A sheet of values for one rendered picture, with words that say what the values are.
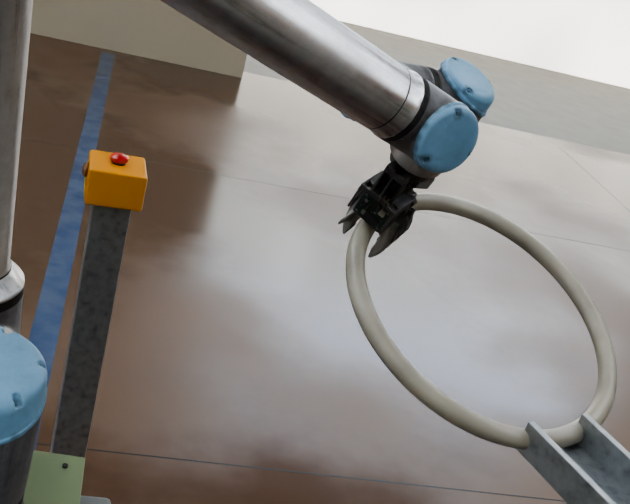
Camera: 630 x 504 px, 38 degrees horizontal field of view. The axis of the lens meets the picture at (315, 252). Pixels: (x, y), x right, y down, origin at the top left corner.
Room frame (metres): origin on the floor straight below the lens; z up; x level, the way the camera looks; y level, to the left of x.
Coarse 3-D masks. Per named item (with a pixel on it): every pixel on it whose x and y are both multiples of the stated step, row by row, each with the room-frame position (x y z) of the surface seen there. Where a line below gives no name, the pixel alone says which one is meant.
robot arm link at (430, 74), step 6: (396, 60) 1.24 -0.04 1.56; (408, 66) 1.23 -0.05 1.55; (414, 66) 1.24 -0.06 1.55; (420, 66) 1.25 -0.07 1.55; (426, 66) 1.27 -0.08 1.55; (420, 72) 1.23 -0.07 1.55; (426, 72) 1.24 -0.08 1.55; (432, 72) 1.25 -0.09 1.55; (426, 78) 1.23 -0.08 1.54; (432, 78) 1.24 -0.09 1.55; (438, 78) 1.24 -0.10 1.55; (438, 84) 1.24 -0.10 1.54; (342, 114) 1.20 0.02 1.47
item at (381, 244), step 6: (390, 228) 1.36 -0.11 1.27; (396, 228) 1.36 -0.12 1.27; (384, 234) 1.35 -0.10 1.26; (390, 234) 1.37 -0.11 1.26; (378, 240) 1.34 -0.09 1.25; (384, 240) 1.37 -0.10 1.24; (390, 240) 1.37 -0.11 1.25; (372, 246) 1.39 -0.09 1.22; (378, 246) 1.35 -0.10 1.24; (384, 246) 1.37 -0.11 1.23; (372, 252) 1.34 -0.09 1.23; (378, 252) 1.38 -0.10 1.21
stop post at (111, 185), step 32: (96, 160) 1.76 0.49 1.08; (96, 192) 1.71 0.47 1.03; (128, 192) 1.73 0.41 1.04; (96, 224) 1.73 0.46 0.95; (96, 256) 1.73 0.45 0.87; (96, 288) 1.74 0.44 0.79; (96, 320) 1.74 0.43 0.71; (96, 352) 1.75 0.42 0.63; (64, 384) 1.73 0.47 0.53; (96, 384) 1.75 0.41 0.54; (64, 416) 1.73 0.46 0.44; (64, 448) 1.74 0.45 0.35
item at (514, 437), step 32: (512, 224) 1.52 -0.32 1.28; (352, 256) 1.25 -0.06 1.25; (544, 256) 1.49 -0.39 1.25; (352, 288) 1.20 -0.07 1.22; (576, 288) 1.45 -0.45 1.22; (384, 352) 1.12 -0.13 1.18; (608, 352) 1.34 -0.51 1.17; (416, 384) 1.09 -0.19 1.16; (608, 384) 1.27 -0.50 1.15; (448, 416) 1.08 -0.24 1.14; (480, 416) 1.09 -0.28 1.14
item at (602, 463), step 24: (528, 432) 1.10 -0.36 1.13; (600, 432) 1.14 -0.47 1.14; (528, 456) 1.09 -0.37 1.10; (552, 456) 1.06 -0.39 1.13; (576, 456) 1.12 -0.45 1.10; (600, 456) 1.12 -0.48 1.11; (624, 456) 1.10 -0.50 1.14; (552, 480) 1.05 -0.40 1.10; (576, 480) 1.02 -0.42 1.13; (600, 480) 1.08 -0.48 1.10; (624, 480) 1.08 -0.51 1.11
